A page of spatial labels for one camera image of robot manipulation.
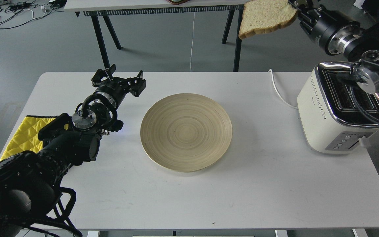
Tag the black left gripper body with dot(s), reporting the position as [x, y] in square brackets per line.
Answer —
[114, 90]

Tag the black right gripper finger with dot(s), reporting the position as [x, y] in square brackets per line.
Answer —
[305, 6]

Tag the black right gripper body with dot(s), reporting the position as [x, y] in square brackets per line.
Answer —
[331, 30]

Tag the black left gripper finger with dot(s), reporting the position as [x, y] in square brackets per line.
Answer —
[135, 85]
[107, 73]

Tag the slice of bread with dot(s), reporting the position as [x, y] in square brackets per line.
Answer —
[265, 16]

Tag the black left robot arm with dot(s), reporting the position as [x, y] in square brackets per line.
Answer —
[30, 182]

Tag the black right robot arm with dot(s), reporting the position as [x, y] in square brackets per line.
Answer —
[363, 59]

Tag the cream and chrome toaster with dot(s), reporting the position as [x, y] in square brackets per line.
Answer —
[330, 121]

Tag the white background table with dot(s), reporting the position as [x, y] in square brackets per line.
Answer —
[105, 8]

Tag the round wooden plate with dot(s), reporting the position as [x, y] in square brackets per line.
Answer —
[186, 132]

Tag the brown object on background table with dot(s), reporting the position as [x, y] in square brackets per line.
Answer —
[177, 2]

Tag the yellow quilted cloth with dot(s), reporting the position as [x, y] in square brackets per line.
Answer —
[26, 136]

